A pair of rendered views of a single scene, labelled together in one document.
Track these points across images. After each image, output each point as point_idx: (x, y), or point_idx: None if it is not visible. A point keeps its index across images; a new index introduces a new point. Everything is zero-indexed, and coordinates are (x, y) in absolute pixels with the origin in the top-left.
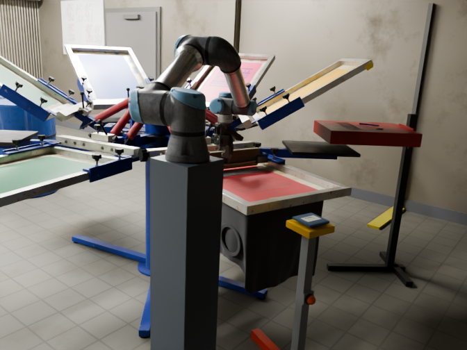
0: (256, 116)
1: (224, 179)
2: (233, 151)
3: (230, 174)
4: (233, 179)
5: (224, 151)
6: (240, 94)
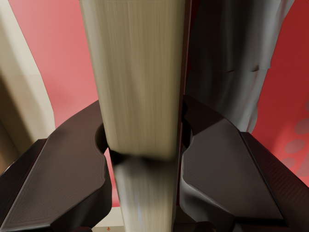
0: None
1: (277, 153)
2: (181, 76)
3: (252, 111)
4: (304, 128)
5: (172, 195)
6: None
